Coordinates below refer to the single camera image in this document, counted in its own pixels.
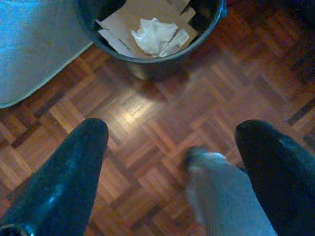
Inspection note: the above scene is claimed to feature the white paper slip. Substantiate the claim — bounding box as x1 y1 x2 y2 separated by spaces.
163 29 190 56

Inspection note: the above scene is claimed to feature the brown cardboard piece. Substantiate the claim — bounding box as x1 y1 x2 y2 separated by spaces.
95 0 199 59

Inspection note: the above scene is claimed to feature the white crumpled tissue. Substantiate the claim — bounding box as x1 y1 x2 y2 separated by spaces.
131 17 179 57

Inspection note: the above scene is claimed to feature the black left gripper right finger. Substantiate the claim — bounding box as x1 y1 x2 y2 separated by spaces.
235 119 315 236

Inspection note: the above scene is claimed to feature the black waste bin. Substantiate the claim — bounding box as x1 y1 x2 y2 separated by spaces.
77 0 227 81

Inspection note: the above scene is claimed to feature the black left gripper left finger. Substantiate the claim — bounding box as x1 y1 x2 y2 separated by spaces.
0 118 109 236

